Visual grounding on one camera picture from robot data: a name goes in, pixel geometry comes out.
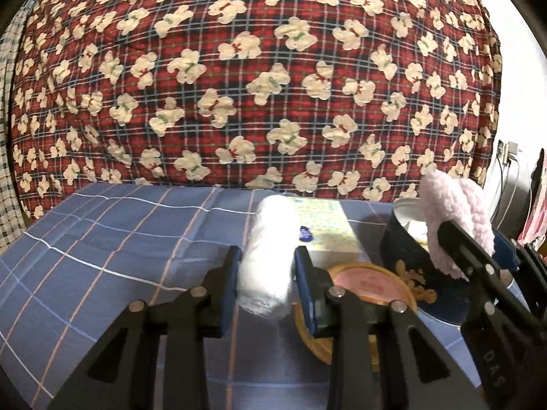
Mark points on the red plaid bear print blanket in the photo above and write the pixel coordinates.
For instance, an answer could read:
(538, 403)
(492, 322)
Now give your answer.
(256, 51)

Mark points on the gold round tin pink lid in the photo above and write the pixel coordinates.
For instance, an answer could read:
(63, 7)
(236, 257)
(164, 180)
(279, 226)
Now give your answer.
(367, 282)

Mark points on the round blue cookie tin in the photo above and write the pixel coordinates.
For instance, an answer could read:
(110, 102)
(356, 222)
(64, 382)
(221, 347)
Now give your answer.
(406, 256)

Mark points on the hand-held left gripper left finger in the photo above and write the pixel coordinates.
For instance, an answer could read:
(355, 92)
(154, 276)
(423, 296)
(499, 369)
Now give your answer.
(228, 303)

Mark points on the white cotton wool roll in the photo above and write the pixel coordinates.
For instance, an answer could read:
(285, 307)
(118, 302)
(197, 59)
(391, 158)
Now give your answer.
(269, 256)

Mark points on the blue plaid bedsheet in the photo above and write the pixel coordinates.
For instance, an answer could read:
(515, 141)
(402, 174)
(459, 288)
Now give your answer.
(107, 243)

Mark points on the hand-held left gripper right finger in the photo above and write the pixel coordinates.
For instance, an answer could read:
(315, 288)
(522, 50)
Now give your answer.
(307, 299)

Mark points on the floral tissue pack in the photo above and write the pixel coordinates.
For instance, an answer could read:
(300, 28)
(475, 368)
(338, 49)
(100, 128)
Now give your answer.
(329, 230)

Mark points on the white charger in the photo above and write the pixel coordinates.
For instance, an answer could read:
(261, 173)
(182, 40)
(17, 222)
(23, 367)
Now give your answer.
(515, 149)

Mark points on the white green checked cloth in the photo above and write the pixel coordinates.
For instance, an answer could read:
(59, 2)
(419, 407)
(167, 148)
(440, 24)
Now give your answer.
(8, 205)

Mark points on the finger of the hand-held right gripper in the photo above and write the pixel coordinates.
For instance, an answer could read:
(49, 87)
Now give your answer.
(459, 243)
(506, 252)

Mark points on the pink patterned cloth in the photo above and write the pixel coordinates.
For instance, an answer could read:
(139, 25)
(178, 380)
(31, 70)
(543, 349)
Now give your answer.
(539, 211)

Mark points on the wall socket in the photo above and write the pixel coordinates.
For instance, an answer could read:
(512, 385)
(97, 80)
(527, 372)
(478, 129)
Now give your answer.
(502, 150)

